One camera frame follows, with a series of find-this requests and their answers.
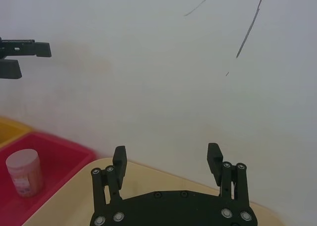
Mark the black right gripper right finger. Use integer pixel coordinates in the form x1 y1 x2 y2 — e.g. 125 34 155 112
206 142 254 224

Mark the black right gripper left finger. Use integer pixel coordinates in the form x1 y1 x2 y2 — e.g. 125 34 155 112
90 145 128 226

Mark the red plastic bin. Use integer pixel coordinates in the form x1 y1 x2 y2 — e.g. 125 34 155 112
0 132 97 226

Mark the yellow plastic bin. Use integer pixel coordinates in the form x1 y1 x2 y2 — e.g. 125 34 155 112
0 115 33 149

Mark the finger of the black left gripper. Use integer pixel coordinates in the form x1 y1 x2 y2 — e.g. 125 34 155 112
0 59 23 80
0 37 53 58

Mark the clear plastic jar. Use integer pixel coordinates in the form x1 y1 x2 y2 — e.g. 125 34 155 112
5 148 46 199

